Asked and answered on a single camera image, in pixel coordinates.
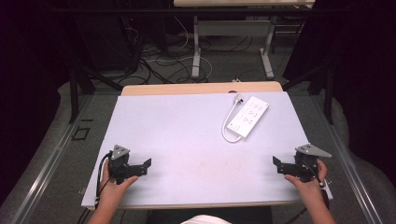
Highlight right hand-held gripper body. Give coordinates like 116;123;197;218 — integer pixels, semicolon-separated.
293;143;332;183

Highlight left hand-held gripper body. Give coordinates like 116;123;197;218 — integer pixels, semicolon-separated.
106;144;133;185

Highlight person's right hand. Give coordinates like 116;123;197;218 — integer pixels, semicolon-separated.
284;159;329;204

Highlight person's left hand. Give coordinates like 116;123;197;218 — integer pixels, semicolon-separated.
98;160;139;207

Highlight white table mat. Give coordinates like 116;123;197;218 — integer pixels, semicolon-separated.
81;91;334;210

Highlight white power strip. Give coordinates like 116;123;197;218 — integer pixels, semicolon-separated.
226;95;271;139

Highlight black metal stand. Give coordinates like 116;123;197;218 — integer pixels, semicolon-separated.
64;46;124;124
282;59;337;125

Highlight person's white shirt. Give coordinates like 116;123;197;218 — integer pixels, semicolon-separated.
180;215;233;224

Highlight black curtain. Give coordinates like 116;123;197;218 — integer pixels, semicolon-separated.
281;0;396;188
0;0;76;206

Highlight black computer case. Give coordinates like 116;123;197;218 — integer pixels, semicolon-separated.
74;12;141;72

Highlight white desk with metal legs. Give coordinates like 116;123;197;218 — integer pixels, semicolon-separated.
173;0;316;80

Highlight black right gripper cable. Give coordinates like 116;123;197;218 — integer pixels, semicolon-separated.
299;157;332;209

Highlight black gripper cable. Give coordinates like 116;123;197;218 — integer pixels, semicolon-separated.
299;157;332;209
93;151;114;209

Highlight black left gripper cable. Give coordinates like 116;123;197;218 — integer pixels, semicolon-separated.
93;151;114;209

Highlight aluminium floor rail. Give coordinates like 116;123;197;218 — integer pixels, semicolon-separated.
10;94;94;224
309;92;386;224

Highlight black floor socket frame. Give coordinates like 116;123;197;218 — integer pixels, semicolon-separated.
71;126;92;142

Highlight white power strip cable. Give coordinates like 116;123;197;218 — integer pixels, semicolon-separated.
220;100;243;145

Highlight black floor cables tangle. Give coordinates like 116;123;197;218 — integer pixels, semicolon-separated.
116;17;253;86

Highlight white floor cable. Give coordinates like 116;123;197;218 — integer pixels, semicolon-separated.
146;15;214;82

